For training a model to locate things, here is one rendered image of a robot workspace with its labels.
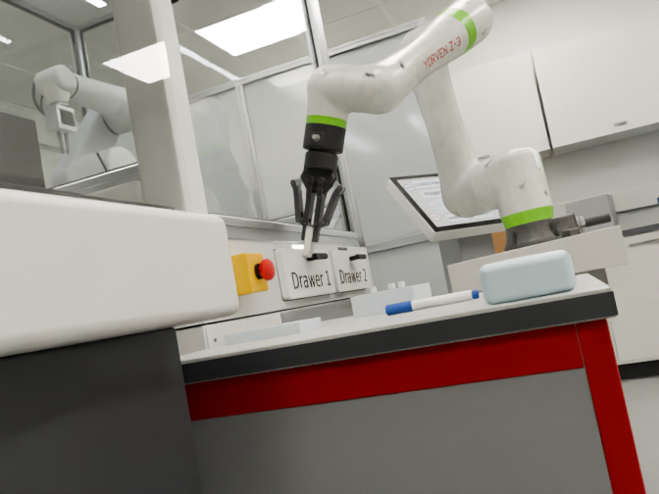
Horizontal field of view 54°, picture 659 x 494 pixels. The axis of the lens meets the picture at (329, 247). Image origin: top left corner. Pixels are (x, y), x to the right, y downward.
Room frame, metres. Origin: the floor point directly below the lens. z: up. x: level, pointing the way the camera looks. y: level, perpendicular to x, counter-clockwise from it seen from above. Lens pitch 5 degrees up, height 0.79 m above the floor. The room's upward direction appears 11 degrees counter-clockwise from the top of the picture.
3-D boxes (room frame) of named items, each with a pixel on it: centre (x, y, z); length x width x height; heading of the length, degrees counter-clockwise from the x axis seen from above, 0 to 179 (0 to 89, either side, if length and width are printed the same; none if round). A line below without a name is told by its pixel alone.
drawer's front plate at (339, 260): (1.80, -0.04, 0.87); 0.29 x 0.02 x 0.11; 161
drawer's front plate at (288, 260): (1.50, 0.06, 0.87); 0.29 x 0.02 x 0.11; 161
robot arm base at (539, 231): (1.60, -0.56, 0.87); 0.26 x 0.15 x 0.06; 77
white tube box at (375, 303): (1.20, -0.09, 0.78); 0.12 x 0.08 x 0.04; 61
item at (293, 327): (1.01, 0.11, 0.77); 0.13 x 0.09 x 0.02; 71
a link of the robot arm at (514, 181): (1.63, -0.49, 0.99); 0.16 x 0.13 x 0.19; 40
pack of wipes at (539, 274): (0.75, -0.21, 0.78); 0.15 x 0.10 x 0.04; 166
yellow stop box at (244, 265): (1.19, 0.15, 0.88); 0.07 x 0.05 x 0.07; 161
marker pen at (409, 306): (0.96, -0.13, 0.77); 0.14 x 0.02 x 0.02; 76
